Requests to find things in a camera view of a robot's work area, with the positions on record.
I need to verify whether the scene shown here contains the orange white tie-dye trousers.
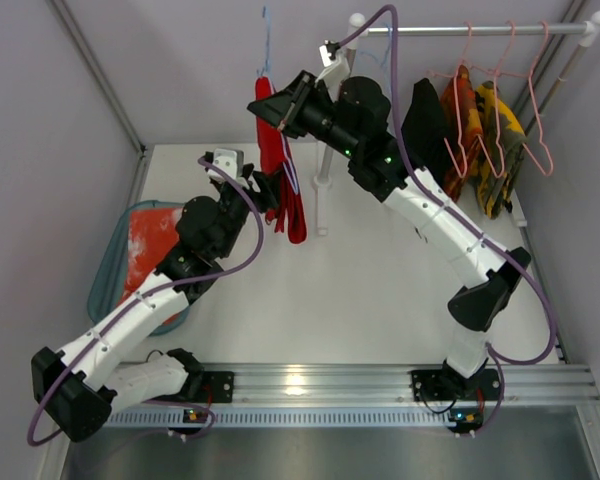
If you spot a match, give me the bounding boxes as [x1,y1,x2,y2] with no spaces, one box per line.
[121,207,182,300]

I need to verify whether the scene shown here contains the pink hanger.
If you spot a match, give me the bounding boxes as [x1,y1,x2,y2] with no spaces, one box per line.
[426,21,473,179]
[502,20,554,177]
[466,20,516,179]

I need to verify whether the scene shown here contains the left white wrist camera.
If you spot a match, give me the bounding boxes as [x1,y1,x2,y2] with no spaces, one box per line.
[204,148,244,180]

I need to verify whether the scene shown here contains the teal plastic bin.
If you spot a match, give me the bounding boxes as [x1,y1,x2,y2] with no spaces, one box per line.
[87,200,183,324]

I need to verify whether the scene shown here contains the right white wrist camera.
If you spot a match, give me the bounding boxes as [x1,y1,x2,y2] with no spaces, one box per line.
[317,41,350,89]

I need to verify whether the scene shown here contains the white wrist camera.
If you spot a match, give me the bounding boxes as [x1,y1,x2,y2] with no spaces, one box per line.
[317,41,350,89]
[204,148,244,180]

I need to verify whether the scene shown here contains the red trousers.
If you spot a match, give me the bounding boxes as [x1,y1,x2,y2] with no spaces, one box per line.
[254,75,308,245]

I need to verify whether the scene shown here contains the orange camouflage trousers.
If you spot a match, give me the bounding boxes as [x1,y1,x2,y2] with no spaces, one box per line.
[440,64,483,201]

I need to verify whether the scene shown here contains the light blue hanger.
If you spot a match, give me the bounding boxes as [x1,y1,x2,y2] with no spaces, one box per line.
[255,5,301,195]
[358,24,393,75]

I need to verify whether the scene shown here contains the yellow camouflage trousers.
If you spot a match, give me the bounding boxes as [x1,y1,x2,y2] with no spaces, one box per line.
[475,81,527,219]

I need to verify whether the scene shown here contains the aluminium mounting rail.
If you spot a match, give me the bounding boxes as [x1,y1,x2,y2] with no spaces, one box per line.
[199,364,600,408]

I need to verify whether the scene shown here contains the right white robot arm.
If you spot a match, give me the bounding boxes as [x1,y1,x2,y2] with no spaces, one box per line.
[247,71,531,403]

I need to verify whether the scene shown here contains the grey slotted cable duct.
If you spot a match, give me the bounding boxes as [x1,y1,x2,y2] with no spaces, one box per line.
[106,406,477,429]

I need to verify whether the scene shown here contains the white metal clothes rack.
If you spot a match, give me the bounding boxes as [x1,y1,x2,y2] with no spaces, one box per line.
[313,10,600,236]

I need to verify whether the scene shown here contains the black trousers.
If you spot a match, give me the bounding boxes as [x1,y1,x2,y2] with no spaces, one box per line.
[401,78,453,184]

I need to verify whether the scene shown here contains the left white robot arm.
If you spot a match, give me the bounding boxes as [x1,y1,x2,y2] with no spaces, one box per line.
[27,155,278,446]

